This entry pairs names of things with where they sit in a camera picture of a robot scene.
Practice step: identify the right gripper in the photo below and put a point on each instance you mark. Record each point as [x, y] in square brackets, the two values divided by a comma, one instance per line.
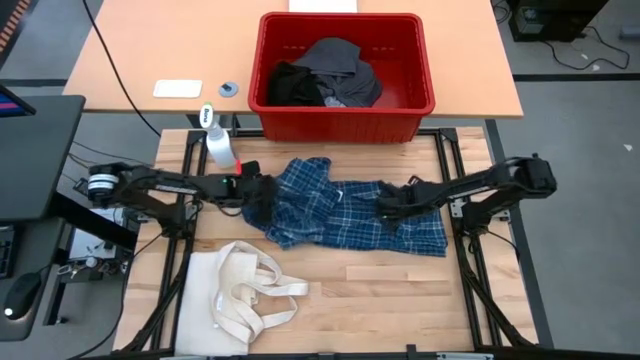
[417, 197]

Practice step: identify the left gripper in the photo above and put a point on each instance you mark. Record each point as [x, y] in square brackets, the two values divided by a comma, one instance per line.
[242, 192]

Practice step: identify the blue plaid pajama pants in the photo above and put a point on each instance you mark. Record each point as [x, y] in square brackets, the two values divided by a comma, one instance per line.
[320, 210]

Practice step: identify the dark grey garment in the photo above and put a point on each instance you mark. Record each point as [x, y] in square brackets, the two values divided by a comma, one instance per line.
[340, 65]

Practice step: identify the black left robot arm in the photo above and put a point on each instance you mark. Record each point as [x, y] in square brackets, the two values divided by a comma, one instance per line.
[150, 182]

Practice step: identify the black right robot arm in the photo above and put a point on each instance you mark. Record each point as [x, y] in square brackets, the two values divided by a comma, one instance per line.
[500, 185]

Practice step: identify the red plastic laundry bin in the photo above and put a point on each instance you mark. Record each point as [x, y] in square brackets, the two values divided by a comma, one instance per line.
[345, 125]

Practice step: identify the white spray bottle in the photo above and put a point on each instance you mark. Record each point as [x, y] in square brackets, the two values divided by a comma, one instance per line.
[220, 142]

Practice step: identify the cream canvas tote bag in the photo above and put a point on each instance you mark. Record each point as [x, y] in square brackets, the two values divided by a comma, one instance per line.
[210, 300]

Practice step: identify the black garment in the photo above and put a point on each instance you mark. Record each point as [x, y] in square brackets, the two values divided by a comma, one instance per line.
[292, 85]

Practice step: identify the white rectangular pad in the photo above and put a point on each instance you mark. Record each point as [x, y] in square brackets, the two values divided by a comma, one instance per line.
[177, 88]

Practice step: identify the white electronics box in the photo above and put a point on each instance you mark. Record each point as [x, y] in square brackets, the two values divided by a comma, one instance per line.
[87, 245]

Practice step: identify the light wooden desk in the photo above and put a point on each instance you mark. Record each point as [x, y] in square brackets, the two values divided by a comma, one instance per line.
[175, 40]

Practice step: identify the white paper sheet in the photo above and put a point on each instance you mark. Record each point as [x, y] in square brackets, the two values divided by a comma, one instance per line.
[322, 5]

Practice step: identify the black side desk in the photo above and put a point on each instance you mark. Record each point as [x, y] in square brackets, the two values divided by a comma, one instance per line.
[35, 155]

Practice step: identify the black computer tower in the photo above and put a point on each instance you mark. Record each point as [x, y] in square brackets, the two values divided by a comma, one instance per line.
[555, 20]

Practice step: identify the black computer mouse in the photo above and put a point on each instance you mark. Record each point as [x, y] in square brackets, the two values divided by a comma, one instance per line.
[21, 295]

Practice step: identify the black keyboard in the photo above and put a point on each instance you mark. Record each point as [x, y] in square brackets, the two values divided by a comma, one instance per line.
[6, 250]

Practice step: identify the computer screen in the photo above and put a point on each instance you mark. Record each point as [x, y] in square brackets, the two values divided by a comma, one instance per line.
[12, 105]

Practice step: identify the grey floor box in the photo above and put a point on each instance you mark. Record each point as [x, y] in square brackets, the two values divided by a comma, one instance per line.
[630, 33]

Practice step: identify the black panel with orange stripes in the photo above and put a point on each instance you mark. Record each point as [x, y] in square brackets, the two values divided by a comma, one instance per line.
[15, 22]

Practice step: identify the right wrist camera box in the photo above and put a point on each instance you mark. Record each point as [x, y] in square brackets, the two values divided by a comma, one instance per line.
[415, 181]

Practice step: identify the black aluminium table frame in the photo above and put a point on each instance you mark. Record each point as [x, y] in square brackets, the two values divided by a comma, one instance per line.
[195, 136]

